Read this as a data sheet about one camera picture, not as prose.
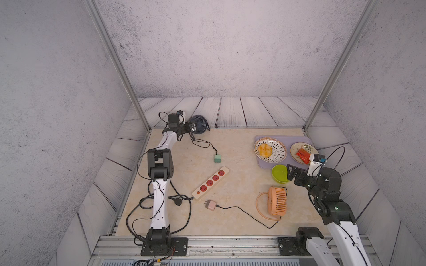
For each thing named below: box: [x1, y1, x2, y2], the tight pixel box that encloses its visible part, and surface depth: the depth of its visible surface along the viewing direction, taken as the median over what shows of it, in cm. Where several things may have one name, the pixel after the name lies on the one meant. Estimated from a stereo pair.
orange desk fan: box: [255, 186, 288, 222], surface depth 77 cm
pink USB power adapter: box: [203, 199, 217, 211], surface depth 86 cm
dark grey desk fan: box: [189, 114, 211, 135], surface depth 117 cm
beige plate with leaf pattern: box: [289, 141, 319, 166], surface depth 109 cm
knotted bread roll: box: [258, 142, 273, 158], surface depth 106 cm
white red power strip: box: [191, 166, 230, 200], surface depth 93 cm
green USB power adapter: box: [214, 154, 222, 163], surface depth 106 cm
